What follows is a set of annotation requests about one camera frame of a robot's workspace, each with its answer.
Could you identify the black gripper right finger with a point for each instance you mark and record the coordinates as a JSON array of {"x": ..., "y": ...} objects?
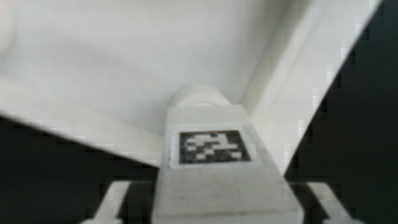
[{"x": 323, "y": 210}]

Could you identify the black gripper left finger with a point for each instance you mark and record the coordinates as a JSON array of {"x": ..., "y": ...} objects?
[{"x": 124, "y": 205}]

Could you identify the white table leg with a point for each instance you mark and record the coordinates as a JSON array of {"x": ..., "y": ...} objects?
[{"x": 220, "y": 186}]

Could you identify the white square tabletop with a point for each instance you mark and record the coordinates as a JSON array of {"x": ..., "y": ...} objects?
[{"x": 99, "y": 56}]

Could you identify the white L-shaped obstacle fence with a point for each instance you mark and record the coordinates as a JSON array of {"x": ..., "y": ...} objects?
[{"x": 311, "y": 46}]

